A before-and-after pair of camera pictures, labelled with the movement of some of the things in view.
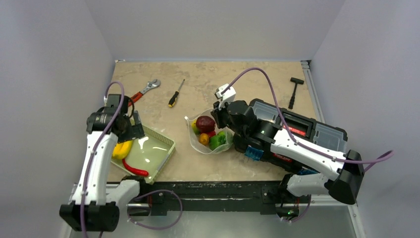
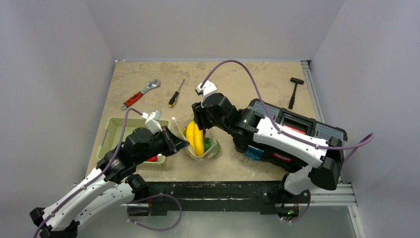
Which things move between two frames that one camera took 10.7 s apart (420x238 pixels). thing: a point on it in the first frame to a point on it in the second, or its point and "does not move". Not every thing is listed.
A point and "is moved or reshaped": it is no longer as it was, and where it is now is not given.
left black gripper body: (131, 132) to (160, 145)
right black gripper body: (217, 116) to (199, 113)
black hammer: (296, 81) does not move
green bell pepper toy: (216, 141) to (207, 144)
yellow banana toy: (122, 149) is moved or reshaped
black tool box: (328, 134) does not move
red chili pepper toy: (135, 171) to (153, 158)
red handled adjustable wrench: (155, 83) does not move
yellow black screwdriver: (173, 99) does not move
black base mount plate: (163, 196) does not move
